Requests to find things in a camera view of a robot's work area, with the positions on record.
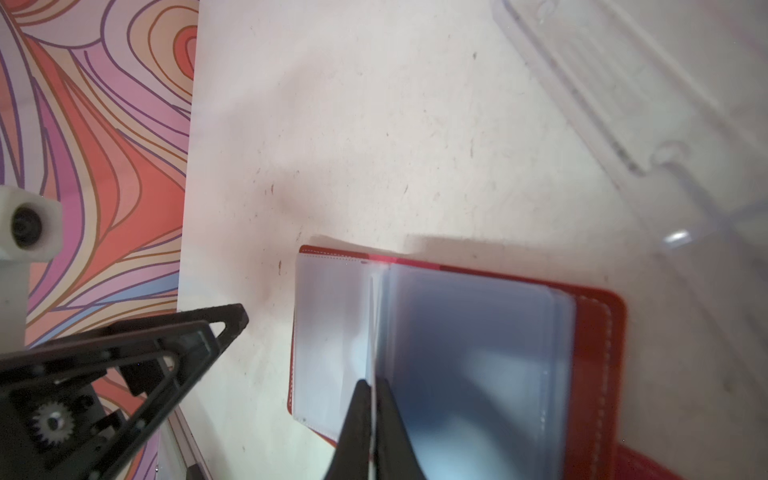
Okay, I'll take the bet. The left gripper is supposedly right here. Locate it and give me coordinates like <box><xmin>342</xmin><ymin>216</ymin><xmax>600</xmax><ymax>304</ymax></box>
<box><xmin>1</xmin><ymin>304</ymin><xmax>249</xmax><ymax>479</ymax></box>

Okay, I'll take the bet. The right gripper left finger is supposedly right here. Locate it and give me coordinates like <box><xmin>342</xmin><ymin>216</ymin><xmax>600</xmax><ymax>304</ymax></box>
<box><xmin>324</xmin><ymin>380</ymin><xmax>372</xmax><ymax>480</ymax></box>

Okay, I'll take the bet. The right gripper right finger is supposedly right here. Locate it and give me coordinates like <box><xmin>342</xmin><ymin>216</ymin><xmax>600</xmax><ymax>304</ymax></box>
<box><xmin>374</xmin><ymin>377</ymin><xmax>426</xmax><ymax>480</ymax></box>

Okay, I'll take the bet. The red leather card holder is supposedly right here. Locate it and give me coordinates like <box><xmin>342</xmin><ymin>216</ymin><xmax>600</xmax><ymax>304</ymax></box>
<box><xmin>287</xmin><ymin>245</ymin><xmax>671</xmax><ymax>479</ymax></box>

